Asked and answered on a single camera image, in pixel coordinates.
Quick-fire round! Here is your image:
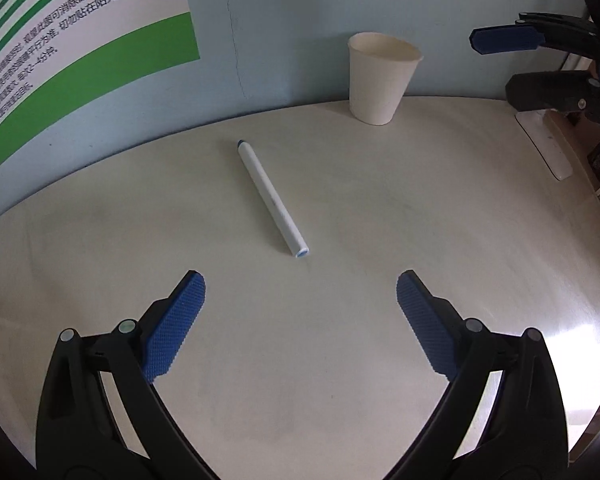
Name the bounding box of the white power strip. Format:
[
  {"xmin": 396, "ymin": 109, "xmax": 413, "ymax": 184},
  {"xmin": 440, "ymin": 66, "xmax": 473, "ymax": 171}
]
[{"xmin": 516, "ymin": 110, "xmax": 573, "ymax": 181}]

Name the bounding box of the white paper cup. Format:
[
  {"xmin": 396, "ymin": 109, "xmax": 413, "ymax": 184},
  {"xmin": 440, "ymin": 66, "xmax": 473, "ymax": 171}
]
[{"xmin": 348, "ymin": 32, "xmax": 422, "ymax": 126}]

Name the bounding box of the white blue marker pen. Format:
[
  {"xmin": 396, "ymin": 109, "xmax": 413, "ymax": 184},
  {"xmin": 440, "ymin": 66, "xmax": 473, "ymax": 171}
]
[{"xmin": 237, "ymin": 140, "xmax": 310, "ymax": 258}]

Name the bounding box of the green white wall poster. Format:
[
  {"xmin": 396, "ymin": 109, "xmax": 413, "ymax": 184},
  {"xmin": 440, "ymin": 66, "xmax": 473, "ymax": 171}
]
[{"xmin": 0, "ymin": 0, "xmax": 199, "ymax": 166}]

